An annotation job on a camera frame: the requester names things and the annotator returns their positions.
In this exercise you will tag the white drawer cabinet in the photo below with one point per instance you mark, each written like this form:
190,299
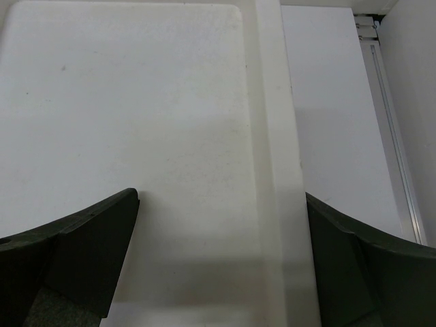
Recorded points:
189,103

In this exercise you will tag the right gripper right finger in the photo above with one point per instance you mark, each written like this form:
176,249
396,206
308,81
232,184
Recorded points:
366,277

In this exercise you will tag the right side aluminium rail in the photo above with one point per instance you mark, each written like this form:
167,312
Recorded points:
400,175

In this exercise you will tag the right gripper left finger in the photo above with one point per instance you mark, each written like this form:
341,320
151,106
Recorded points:
65,273

